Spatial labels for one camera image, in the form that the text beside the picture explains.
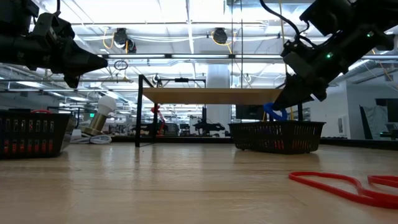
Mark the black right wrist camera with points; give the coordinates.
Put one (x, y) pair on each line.
(298, 63)

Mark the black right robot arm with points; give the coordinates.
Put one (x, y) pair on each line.
(357, 12)

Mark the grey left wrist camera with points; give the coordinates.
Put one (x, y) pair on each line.
(45, 26)

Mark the black plastic mesh basket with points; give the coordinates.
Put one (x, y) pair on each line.
(31, 133)
(276, 133)

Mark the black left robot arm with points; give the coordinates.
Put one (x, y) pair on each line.
(15, 46)

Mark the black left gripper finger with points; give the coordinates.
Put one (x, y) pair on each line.
(84, 63)

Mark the red robot arm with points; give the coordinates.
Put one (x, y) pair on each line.
(158, 116)

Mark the silver ventilation duct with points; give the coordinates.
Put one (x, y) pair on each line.
(357, 67)

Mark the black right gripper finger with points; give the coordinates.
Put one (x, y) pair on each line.
(295, 93)

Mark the brass lamp with white bulb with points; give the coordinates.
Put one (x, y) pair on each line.
(104, 107)

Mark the black background robot arm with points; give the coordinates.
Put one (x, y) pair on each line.
(206, 126)

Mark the wooden shelf riser black legs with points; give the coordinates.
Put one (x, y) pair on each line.
(214, 96)

